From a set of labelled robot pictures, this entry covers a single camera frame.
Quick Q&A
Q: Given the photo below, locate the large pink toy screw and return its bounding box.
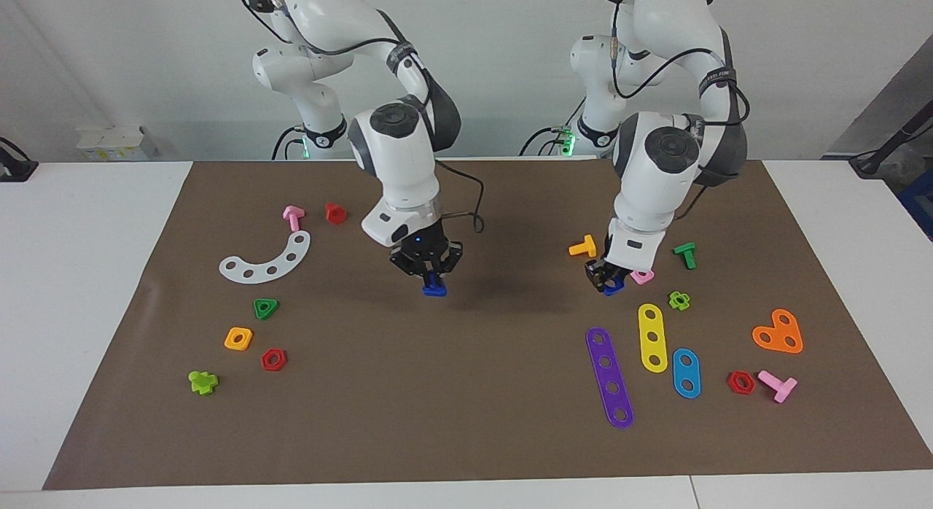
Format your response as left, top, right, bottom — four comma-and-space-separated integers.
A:
757, 370, 798, 404

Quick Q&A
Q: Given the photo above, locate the yellow three-hole strip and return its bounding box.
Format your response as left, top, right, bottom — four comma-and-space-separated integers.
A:
638, 303, 669, 374

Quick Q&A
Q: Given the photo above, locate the purple four-hole strip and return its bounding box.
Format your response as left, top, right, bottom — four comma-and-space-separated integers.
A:
585, 327, 635, 430

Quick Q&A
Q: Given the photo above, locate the blue two-hole strip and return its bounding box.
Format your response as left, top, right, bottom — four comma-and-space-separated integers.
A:
672, 348, 702, 400

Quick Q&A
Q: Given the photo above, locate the brown table mat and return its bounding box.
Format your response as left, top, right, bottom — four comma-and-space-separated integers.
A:
42, 158, 933, 491

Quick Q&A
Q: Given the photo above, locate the white curved perforated strip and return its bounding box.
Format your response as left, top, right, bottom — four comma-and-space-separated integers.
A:
219, 230, 312, 284

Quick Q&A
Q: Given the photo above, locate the orange heart plate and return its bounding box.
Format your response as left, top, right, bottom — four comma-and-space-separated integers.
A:
752, 308, 804, 354

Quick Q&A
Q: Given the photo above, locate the black tripod stand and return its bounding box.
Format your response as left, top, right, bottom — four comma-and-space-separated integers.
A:
849, 99, 933, 178

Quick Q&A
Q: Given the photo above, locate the blue crate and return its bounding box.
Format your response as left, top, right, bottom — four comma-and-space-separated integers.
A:
899, 168, 933, 241

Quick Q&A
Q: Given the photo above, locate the black table clamp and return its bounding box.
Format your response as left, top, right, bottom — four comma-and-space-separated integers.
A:
0, 137, 39, 183

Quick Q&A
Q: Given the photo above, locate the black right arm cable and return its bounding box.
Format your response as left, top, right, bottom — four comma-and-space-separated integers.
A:
241, 0, 487, 234

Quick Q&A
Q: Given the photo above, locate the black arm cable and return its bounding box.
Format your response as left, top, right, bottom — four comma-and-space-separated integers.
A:
241, 0, 487, 234
611, 0, 752, 222

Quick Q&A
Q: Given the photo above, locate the black base cable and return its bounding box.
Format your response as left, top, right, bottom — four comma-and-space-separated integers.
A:
519, 93, 588, 158
272, 125, 304, 160

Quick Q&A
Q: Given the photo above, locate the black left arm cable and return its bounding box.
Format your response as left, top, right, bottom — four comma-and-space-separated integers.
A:
611, 0, 752, 222

